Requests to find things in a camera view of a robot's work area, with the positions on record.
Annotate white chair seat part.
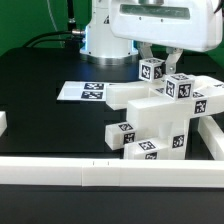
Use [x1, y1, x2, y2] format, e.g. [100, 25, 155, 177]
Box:
[158, 118, 190, 160]

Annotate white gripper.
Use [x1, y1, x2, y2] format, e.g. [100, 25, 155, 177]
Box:
[109, 0, 223, 74]

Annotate black cables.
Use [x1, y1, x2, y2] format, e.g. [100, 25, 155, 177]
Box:
[21, 0, 86, 49]

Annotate white chair backrest frame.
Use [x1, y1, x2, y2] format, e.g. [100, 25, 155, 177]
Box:
[106, 75, 224, 131]

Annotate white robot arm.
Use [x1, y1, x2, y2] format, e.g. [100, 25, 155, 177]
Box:
[80, 0, 223, 74]

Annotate white front rail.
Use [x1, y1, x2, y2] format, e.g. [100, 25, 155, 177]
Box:
[0, 156, 224, 188]

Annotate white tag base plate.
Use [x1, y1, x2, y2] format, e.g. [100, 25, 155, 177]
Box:
[57, 81, 109, 101]

